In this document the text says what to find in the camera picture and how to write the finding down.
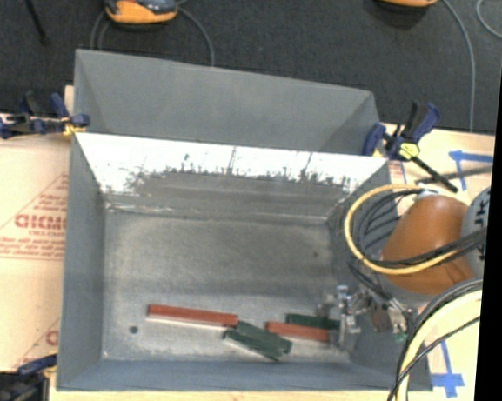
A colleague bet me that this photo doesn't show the long red-brown flat block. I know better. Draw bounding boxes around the long red-brown flat block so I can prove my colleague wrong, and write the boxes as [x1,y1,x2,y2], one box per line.
[145,303,240,329]

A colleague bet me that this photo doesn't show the brown cardboard board red print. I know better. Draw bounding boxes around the brown cardboard board red print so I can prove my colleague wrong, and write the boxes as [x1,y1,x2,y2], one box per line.
[0,128,79,381]

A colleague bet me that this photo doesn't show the grey metal bin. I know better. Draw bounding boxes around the grey metal bin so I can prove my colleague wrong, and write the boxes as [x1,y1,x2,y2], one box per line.
[45,47,459,401]

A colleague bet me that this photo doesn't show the short red-brown flat block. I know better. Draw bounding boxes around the short red-brown flat block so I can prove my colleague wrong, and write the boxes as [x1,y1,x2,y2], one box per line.
[263,319,333,344]

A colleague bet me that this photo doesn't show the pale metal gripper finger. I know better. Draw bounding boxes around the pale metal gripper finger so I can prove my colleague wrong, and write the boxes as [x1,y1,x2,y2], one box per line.
[319,283,358,319]
[332,311,364,351]

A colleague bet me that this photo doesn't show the dark green flat block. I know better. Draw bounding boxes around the dark green flat block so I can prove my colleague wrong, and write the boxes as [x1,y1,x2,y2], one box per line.
[220,327,286,362]
[232,319,296,355]
[284,312,341,331]

